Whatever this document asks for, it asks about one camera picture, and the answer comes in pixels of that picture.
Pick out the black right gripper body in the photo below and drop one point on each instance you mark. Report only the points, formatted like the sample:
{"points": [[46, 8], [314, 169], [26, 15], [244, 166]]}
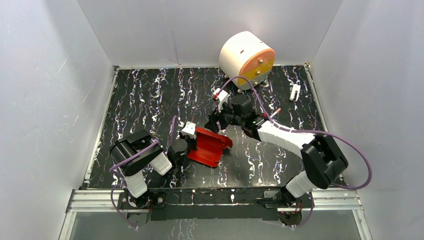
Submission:
{"points": [[232, 118]]}

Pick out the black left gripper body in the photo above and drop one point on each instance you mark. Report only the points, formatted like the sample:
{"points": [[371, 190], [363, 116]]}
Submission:
{"points": [[190, 145]]}

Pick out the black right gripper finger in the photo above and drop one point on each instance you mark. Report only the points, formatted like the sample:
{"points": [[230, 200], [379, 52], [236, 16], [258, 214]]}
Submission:
{"points": [[211, 123], [220, 126]]}

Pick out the red paper box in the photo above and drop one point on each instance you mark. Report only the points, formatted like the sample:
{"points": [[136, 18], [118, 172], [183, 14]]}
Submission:
{"points": [[209, 147]]}

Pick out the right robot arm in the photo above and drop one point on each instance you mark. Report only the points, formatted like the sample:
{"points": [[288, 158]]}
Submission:
{"points": [[323, 161]]}

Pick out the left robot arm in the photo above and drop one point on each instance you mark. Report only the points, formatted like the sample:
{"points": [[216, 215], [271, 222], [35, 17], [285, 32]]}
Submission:
{"points": [[134, 152]]}

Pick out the pink capped white pen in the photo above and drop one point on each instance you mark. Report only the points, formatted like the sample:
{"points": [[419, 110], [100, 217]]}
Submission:
{"points": [[275, 113]]}

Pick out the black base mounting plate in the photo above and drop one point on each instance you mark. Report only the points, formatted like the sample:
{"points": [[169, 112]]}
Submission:
{"points": [[266, 203]]}

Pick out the white round drawer cabinet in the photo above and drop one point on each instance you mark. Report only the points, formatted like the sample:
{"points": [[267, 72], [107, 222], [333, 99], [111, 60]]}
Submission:
{"points": [[244, 54]]}

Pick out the white clip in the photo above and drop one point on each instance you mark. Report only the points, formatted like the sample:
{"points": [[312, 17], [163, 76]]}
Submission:
{"points": [[295, 93]]}

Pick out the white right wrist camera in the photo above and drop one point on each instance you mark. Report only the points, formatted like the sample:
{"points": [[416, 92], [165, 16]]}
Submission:
{"points": [[221, 97]]}

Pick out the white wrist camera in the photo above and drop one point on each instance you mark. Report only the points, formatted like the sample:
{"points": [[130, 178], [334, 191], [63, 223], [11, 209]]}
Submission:
{"points": [[189, 130], [221, 97]]}

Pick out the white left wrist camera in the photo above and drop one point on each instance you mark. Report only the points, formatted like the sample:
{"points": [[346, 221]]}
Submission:
{"points": [[189, 130]]}

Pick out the aluminium frame rail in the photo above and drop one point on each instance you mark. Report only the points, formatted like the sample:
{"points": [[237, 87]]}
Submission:
{"points": [[99, 200]]}

